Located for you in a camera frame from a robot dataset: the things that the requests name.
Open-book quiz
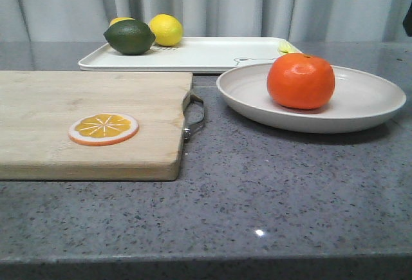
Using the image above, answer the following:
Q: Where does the orange mandarin fruit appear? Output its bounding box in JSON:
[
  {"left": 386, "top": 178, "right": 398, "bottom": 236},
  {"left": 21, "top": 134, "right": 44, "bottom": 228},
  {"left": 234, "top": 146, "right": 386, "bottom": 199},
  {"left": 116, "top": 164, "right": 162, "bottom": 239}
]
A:
[{"left": 267, "top": 53, "right": 335, "bottom": 109}]

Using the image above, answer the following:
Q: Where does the orange slice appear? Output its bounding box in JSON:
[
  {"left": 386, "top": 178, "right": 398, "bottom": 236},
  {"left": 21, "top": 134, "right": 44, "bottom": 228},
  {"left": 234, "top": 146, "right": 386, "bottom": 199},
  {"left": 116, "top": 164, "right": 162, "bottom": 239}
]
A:
[{"left": 68, "top": 113, "right": 139, "bottom": 146}]

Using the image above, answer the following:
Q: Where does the yellow plastic fork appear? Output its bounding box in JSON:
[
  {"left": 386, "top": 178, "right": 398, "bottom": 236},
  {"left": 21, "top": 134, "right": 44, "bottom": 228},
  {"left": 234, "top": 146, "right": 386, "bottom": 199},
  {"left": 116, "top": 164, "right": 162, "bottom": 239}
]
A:
[{"left": 278, "top": 41, "right": 301, "bottom": 55}]

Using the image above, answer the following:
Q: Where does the beige round plate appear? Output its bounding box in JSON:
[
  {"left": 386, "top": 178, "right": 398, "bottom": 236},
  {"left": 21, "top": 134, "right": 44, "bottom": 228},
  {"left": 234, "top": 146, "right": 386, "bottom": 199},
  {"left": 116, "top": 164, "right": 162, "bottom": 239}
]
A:
[{"left": 216, "top": 64, "right": 406, "bottom": 134}]

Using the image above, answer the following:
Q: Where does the metal cutting board handle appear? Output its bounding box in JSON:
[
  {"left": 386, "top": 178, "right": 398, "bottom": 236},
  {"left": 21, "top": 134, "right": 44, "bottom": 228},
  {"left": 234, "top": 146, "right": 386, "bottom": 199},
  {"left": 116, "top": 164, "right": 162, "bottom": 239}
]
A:
[{"left": 182, "top": 91, "right": 207, "bottom": 142}]

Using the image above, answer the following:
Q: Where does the green lime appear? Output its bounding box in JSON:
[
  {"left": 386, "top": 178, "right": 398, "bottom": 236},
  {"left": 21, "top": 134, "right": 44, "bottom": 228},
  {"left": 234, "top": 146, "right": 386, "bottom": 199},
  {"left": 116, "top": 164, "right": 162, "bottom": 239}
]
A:
[{"left": 104, "top": 19, "right": 155, "bottom": 55}]

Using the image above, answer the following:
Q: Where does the dark object at right edge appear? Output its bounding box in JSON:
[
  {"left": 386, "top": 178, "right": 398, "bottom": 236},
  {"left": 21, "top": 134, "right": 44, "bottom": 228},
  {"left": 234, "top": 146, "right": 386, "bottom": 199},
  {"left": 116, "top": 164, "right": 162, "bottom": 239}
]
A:
[{"left": 402, "top": 5, "right": 412, "bottom": 37}]

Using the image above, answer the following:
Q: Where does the grey curtain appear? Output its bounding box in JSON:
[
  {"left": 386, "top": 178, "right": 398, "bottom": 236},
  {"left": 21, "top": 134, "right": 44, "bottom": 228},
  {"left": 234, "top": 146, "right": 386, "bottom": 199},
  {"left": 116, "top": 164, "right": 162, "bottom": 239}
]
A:
[{"left": 1, "top": 0, "right": 411, "bottom": 42}]

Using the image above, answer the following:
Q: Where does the wooden cutting board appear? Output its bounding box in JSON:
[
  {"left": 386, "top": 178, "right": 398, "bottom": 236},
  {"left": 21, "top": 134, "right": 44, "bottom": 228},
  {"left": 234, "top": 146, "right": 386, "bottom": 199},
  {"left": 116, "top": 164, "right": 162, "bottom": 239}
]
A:
[{"left": 1, "top": 71, "right": 192, "bottom": 181}]

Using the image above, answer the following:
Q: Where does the white rectangular tray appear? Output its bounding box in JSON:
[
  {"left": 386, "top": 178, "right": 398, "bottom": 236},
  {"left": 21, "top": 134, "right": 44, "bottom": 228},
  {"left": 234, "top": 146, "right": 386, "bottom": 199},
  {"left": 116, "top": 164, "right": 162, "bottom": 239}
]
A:
[{"left": 79, "top": 37, "right": 287, "bottom": 74}]

